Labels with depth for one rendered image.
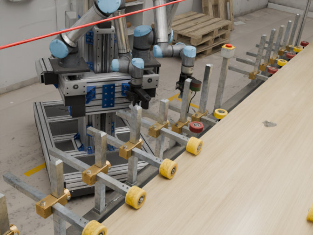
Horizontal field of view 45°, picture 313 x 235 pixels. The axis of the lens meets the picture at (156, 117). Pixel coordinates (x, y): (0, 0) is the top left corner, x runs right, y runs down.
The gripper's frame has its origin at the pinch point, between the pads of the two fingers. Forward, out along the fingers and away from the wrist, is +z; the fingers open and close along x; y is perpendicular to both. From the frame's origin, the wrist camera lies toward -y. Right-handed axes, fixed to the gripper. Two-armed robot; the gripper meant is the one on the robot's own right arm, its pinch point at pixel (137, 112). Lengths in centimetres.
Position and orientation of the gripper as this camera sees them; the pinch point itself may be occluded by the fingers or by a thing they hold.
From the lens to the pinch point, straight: 240.1
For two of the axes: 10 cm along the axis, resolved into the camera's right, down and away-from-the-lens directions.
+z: -0.9, 8.7, 4.9
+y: -8.3, -3.4, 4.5
